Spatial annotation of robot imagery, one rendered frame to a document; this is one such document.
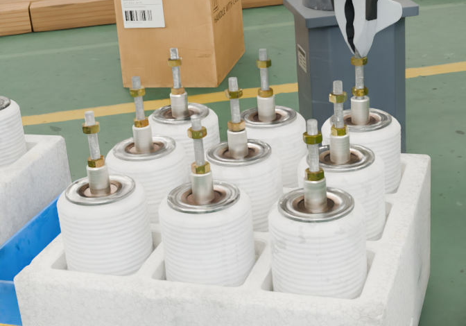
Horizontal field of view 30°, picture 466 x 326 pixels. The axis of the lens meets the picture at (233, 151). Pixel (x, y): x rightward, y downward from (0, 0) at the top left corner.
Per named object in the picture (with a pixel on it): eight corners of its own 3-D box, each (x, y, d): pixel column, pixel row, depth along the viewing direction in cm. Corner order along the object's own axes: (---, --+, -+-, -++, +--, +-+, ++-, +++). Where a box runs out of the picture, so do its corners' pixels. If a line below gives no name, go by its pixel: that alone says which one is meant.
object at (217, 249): (172, 374, 92) (152, 222, 85) (178, 323, 101) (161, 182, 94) (263, 369, 92) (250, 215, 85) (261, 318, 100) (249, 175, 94)
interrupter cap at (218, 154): (202, 170, 97) (202, 165, 96) (209, 145, 104) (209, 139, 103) (270, 167, 96) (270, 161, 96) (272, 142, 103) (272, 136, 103)
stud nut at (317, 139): (324, 143, 82) (324, 135, 82) (306, 146, 82) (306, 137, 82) (318, 136, 84) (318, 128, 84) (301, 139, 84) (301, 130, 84)
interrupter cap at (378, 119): (384, 110, 110) (383, 105, 110) (398, 131, 103) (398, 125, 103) (324, 116, 110) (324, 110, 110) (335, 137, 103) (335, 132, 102)
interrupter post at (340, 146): (347, 155, 97) (347, 128, 96) (354, 164, 95) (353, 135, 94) (326, 159, 97) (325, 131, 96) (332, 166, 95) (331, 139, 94)
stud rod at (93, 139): (92, 179, 92) (82, 113, 90) (97, 176, 93) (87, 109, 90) (100, 180, 92) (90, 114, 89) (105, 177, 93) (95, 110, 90)
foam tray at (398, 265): (168, 250, 132) (155, 140, 125) (430, 274, 120) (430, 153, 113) (39, 416, 98) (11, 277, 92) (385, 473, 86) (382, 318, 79)
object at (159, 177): (209, 266, 113) (196, 136, 106) (182, 305, 104) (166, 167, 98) (142, 259, 116) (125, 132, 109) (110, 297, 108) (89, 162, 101)
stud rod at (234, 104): (231, 141, 99) (226, 78, 96) (239, 139, 100) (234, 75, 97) (236, 143, 98) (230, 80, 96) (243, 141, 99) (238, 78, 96)
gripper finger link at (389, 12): (410, 53, 102) (408, -27, 99) (368, 62, 100) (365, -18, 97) (393, 48, 105) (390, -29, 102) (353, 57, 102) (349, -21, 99)
